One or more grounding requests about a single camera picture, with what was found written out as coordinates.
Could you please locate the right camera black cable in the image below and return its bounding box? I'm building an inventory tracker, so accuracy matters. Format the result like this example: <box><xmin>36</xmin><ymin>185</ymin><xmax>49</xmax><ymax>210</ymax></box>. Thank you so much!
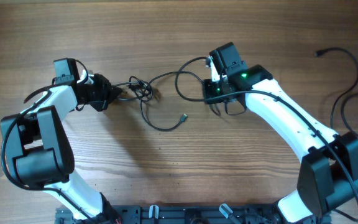
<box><xmin>174</xmin><ymin>56</ymin><xmax>358</xmax><ymax>222</ymax></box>

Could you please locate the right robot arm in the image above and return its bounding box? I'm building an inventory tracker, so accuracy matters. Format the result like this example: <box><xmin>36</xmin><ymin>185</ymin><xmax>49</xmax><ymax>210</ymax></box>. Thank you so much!
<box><xmin>203</xmin><ymin>42</ymin><xmax>358</xmax><ymax>223</ymax></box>

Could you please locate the left camera black cable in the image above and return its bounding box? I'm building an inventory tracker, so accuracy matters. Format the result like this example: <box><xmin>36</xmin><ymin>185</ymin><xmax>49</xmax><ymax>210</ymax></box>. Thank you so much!
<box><xmin>0</xmin><ymin>85</ymin><xmax>93</xmax><ymax>224</ymax></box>

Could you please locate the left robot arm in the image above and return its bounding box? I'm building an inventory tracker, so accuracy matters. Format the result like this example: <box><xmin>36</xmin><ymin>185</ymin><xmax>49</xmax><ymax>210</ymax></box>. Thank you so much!
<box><xmin>0</xmin><ymin>58</ymin><xmax>122</xmax><ymax>223</ymax></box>

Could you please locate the camera black cable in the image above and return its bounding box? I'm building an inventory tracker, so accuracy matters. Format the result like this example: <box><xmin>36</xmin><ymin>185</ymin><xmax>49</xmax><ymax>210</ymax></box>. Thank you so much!
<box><xmin>0</xmin><ymin>85</ymin><xmax>93</xmax><ymax>224</ymax></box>
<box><xmin>174</xmin><ymin>56</ymin><xmax>358</xmax><ymax>222</ymax></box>

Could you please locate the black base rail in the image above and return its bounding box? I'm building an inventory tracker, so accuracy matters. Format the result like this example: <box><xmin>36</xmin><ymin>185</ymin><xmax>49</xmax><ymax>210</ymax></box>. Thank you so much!
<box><xmin>54</xmin><ymin>203</ymin><xmax>332</xmax><ymax>224</ymax></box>

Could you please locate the thick black separated cable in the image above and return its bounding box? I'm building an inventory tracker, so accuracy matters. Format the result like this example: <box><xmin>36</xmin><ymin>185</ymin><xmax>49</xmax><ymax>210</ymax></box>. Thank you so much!
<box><xmin>314</xmin><ymin>47</ymin><xmax>358</xmax><ymax>146</ymax></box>

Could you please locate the black cable bundle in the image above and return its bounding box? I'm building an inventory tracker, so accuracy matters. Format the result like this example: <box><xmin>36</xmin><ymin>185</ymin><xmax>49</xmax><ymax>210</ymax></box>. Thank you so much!
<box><xmin>112</xmin><ymin>70</ymin><xmax>222</xmax><ymax>132</ymax></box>

